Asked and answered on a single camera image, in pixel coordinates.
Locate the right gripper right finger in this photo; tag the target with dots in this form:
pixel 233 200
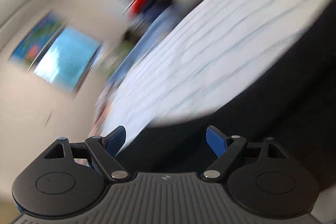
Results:
pixel 262 178

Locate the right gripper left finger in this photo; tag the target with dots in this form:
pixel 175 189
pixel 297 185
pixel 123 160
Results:
pixel 67 178

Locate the black pants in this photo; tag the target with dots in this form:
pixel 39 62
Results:
pixel 293 102

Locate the colourful patchwork blanket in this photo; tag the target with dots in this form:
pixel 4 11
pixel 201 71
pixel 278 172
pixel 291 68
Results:
pixel 102 108

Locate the white script-print quilt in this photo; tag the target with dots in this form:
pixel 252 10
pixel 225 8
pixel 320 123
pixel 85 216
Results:
pixel 217 51

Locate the light blue blanket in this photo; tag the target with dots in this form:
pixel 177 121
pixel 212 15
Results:
pixel 157 31

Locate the window with grey frame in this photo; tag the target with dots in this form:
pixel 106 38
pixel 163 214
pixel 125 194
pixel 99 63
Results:
pixel 67 59

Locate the colourful wall poster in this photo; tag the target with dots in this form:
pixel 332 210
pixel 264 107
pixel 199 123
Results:
pixel 39 37

